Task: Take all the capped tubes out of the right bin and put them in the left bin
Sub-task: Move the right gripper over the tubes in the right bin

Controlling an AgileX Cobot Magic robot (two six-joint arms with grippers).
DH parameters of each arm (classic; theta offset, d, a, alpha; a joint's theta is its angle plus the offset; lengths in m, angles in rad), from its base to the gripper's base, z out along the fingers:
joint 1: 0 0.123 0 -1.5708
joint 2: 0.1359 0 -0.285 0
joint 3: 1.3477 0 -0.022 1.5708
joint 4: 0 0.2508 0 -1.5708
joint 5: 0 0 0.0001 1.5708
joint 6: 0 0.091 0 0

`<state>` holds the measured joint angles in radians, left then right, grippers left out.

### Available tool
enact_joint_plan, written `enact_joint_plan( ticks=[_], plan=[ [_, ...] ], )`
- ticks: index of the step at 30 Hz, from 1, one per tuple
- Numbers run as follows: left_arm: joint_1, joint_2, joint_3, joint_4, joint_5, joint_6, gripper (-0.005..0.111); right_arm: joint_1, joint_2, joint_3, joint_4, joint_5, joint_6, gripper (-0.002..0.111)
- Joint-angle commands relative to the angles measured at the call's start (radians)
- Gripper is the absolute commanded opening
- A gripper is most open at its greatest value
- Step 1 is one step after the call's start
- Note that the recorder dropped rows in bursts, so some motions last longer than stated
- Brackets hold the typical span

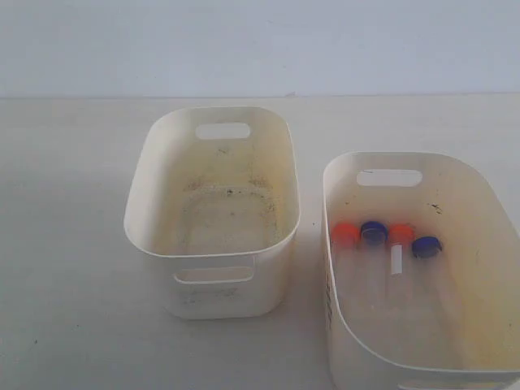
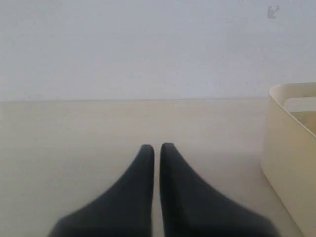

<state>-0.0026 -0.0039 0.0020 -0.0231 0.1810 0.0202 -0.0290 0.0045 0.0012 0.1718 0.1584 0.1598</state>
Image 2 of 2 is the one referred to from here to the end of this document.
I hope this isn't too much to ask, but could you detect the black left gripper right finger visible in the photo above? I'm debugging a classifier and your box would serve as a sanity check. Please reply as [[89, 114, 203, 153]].
[[159, 143, 278, 237]]

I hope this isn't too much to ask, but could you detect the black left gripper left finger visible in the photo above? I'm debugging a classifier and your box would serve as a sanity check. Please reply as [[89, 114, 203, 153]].
[[49, 145, 155, 237]]

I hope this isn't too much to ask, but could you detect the white plastic bin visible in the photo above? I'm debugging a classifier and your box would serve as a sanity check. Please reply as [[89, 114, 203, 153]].
[[261, 82, 316, 237]]

